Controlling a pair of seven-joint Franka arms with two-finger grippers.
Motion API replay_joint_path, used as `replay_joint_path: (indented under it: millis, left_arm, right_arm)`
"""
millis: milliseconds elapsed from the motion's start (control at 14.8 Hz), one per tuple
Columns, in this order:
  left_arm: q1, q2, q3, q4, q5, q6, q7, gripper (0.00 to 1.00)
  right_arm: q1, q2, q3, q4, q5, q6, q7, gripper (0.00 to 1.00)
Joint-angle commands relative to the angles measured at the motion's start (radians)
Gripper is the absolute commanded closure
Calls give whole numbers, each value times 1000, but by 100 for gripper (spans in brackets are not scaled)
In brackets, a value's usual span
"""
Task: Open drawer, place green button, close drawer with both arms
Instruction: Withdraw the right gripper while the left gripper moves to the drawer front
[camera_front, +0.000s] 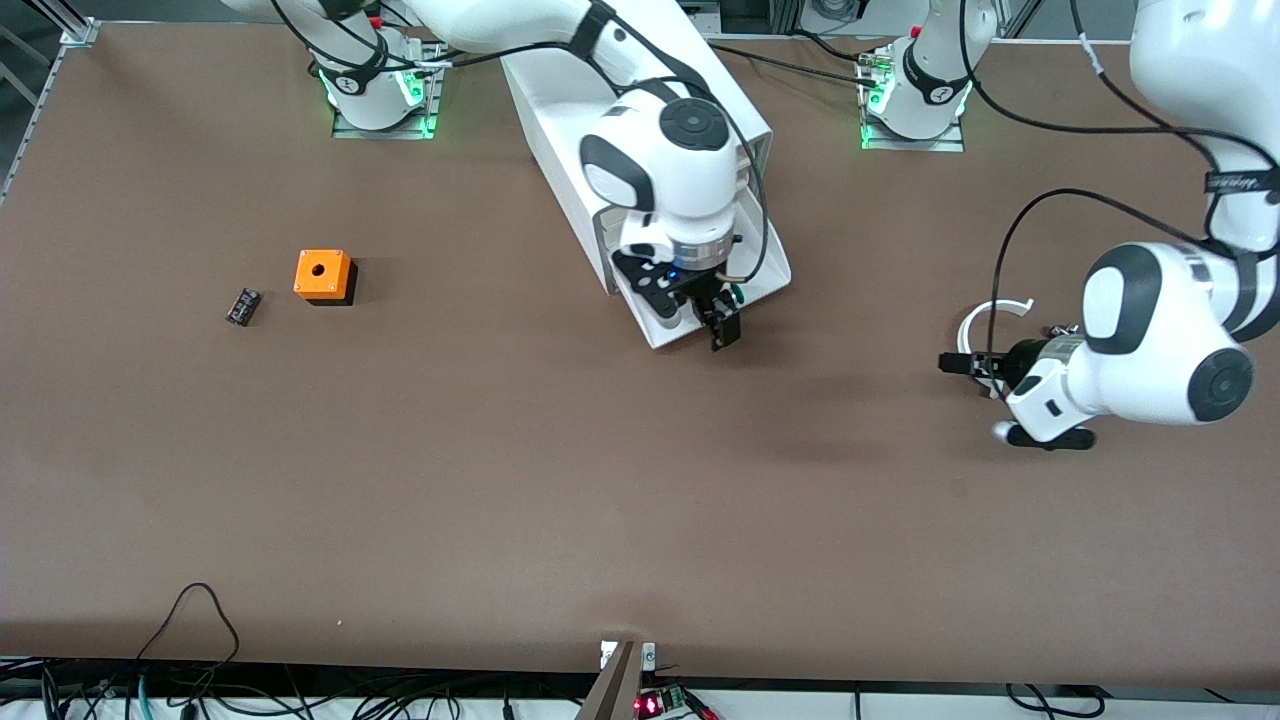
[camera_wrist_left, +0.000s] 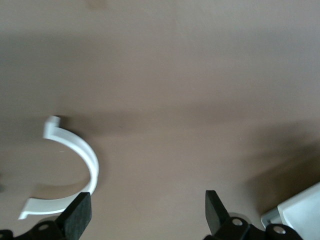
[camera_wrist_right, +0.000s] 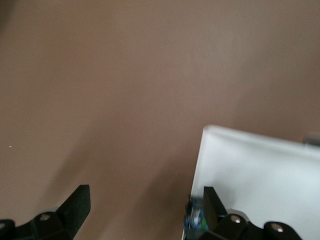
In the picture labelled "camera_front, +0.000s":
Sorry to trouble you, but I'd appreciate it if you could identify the orange button box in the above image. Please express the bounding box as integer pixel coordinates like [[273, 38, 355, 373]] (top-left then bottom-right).
[[293, 249, 358, 307]]

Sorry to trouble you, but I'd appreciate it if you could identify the white curved plastic arc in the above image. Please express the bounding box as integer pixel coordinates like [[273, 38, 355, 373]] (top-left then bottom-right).
[[957, 298, 1035, 400]]

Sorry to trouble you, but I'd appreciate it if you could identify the circuit board red light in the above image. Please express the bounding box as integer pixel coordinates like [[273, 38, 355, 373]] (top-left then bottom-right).
[[635, 685, 721, 720]]

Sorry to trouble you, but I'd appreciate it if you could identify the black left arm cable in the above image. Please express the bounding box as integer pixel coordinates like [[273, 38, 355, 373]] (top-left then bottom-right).
[[960, 0, 1280, 353]]

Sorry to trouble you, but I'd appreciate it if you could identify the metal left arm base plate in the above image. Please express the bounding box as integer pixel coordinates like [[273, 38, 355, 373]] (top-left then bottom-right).
[[859, 45, 967, 153]]

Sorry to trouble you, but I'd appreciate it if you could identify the black table cable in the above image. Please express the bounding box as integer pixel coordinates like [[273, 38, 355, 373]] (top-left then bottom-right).
[[705, 40, 886, 86]]

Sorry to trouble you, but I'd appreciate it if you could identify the black floor cable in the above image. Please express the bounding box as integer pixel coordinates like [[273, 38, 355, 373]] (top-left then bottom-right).
[[1005, 683, 1101, 720]]

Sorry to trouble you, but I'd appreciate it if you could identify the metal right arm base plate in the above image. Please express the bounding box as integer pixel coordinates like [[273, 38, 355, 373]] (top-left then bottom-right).
[[332, 28, 447, 140]]

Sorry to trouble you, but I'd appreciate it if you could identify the brown camera mount post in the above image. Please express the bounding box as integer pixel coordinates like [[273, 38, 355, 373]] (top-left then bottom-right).
[[575, 640, 646, 720]]

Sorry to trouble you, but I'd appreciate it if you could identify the black looped cable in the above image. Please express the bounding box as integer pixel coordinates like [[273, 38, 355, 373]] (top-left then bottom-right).
[[135, 583, 242, 691]]

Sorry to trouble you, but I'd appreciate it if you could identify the aluminium frame profile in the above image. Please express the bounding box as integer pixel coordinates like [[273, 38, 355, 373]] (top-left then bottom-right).
[[0, 0, 103, 206]]

